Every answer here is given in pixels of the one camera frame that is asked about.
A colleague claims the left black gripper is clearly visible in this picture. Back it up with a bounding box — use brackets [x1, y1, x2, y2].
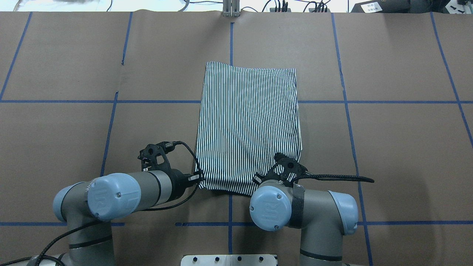
[169, 170, 205, 201]

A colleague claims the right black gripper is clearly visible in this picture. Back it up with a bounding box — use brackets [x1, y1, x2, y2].
[253, 171, 276, 186]

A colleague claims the striped polo shirt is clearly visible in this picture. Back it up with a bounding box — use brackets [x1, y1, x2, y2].
[195, 62, 303, 196]

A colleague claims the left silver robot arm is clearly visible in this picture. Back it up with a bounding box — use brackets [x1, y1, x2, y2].
[51, 170, 204, 266]

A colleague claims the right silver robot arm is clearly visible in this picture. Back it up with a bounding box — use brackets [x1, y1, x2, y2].
[249, 174, 359, 266]

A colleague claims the black desktop box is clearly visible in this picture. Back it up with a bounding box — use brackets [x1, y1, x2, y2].
[350, 0, 411, 13]

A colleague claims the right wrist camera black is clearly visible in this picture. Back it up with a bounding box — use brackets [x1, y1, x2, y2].
[266, 153, 307, 187]

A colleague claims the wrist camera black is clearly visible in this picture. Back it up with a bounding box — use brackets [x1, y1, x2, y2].
[266, 153, 307, 187]
[137, 141, 175, 173]

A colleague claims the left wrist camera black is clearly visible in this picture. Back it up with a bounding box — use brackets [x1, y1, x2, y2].
[137, 141, 175, 173]

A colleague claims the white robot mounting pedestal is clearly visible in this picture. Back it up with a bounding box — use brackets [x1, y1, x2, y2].
[180, 254, 278, 266]

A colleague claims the aluminium frame post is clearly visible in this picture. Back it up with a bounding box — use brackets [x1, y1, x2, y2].
[222, 0, 241, 17]

